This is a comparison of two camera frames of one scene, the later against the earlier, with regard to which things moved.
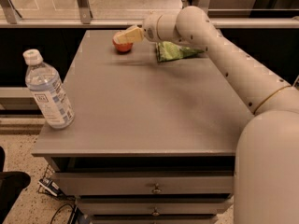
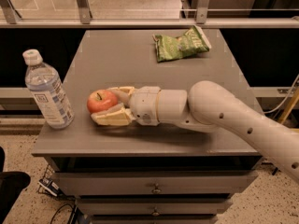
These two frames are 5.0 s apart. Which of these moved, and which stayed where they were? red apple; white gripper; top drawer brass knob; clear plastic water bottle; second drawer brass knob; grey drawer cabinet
Moved: white gripper; red apple
Stayed: grey drawer cabinet; clear plastic water bottle; second drawer brass knob; top drawer brass knob
